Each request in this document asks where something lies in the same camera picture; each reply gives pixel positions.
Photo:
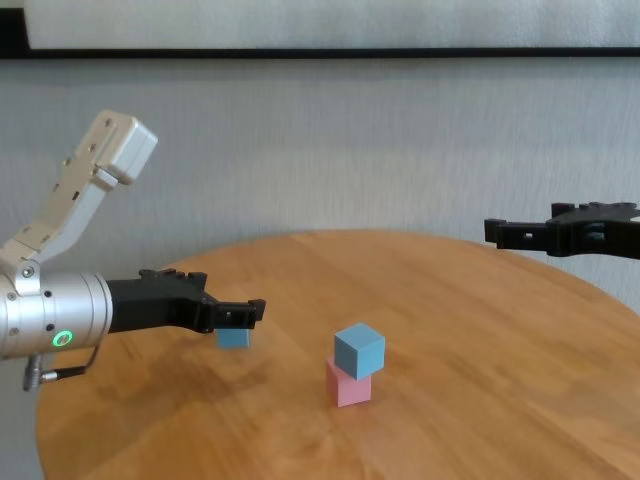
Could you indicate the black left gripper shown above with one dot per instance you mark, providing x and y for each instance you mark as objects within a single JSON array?
[{"x": 160, "y": 300}]

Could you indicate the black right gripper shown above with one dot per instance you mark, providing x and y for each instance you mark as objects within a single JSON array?
[{"x": 600, "y": 230}]

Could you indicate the blue cube block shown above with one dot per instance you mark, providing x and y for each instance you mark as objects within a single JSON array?
[
  {"x": 233, "y": 339},
  {"x": 360, "y": 350}
]

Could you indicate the pink cube block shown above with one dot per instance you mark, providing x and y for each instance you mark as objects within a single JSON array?
[{"x": 350, "y": 392}]

